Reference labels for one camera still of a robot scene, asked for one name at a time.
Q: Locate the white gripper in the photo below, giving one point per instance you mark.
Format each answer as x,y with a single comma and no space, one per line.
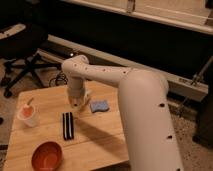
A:
74,94

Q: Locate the white plastic bottle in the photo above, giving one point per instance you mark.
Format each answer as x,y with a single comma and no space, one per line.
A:
79,104

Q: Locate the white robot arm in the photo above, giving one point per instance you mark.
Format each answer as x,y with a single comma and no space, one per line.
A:
142,102

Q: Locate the metal tripod stand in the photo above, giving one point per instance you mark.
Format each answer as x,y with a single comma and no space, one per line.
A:
196,78

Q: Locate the blue sponge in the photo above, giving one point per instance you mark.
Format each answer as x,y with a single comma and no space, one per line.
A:
99,106

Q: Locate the black white striped cloth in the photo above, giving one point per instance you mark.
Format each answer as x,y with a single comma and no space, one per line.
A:
68,126

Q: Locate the clear cup with orange contents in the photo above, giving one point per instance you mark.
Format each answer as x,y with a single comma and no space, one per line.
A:
27,114

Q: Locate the red bowl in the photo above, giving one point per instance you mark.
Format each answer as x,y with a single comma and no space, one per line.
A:
47,157

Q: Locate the black office chair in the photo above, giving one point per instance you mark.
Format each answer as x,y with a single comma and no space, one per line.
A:
18,46

